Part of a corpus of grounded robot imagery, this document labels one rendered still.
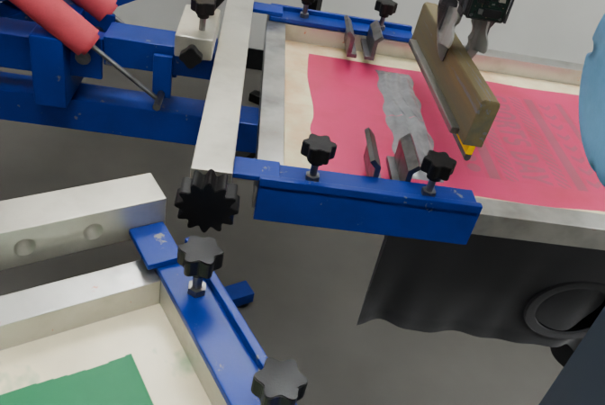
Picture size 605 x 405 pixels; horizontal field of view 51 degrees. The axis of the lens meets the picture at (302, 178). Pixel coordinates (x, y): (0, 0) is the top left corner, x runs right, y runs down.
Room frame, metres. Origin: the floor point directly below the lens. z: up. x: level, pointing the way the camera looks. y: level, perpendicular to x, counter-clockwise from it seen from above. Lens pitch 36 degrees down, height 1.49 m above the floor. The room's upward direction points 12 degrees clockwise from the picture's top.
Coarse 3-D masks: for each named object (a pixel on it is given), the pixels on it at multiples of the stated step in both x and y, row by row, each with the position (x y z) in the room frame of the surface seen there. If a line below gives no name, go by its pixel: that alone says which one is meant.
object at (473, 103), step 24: (432, 24) 1.08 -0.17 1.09; (432, 48) 1.04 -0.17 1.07; (456, 48) 0.97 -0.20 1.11; (432, 72) 1.00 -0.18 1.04; (456, 72) 0.91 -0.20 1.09; (456, 96) 0.88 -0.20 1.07; (480, 96) 0.81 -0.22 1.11; (456, 120) 0.84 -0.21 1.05; (480, 120) 0.80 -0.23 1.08; (480, 144) 0.80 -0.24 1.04
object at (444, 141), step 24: (312, 120) 0.91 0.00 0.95; (336, 120) 0.93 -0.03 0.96; (360, 120) 0.94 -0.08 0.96; (384, 120) 0.96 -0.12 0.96; (360, 144) 0.87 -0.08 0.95; (384, 144) 0.88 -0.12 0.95; (336, 168) 0.78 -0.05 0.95; (360, 168) 0.80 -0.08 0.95; (384, 168) 0.81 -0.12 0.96; (456, 168) 0.86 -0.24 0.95; (480, 192) 0.81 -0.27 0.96; (504, 192) 0.82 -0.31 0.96; (528, 192) 0.83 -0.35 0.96; (552, 192) 0.85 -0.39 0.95; (576, 192) 0.86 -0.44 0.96
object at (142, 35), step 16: (112, 32) 0.90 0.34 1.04; (128, 32) 0.91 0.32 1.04; (144, 32) 0.92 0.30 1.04; (160, 32) 0.93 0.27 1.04; (112, 48) 0.88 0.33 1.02; (128, 48) 0.88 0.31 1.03; (144, 48) 0.89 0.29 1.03; (160, 48) 0.89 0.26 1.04; (128, 64) 0.88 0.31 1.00; (144, 64) 0.89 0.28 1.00; (176, 64) 0.90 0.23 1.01; (208, 64) 0.90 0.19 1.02
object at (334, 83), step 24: (312, 72) 1.08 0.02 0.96; (336, 72) 1.11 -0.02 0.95; (360, 72) 1.13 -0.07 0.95; (408, 72) 1.18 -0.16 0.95; (312, 96) 0.99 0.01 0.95; (336, 96) 1.01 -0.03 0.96; (360, 96) 1.03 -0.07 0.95; (432, 96) 1.09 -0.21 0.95; (528, 96) 1.18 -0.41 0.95; (552, 96) 1.21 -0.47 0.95; (576, 96) 1.23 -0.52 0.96; (432, 120) 1.00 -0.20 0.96; (576, 120) 1.12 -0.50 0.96
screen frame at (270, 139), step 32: (288, 32) 1.20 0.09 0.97; (320, 32) 1.21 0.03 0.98; (480, 64) 1.26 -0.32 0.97; (512, 64) 1.27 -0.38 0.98; (544, 64) 1.28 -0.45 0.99; (576, 64) 1.32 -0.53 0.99; (256, 192) 0.66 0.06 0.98; (480, 224) 0.70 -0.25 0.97; (512, 224) 0.71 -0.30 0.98; (544, 224) 0.71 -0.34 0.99; (576, 224) 0.72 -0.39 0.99
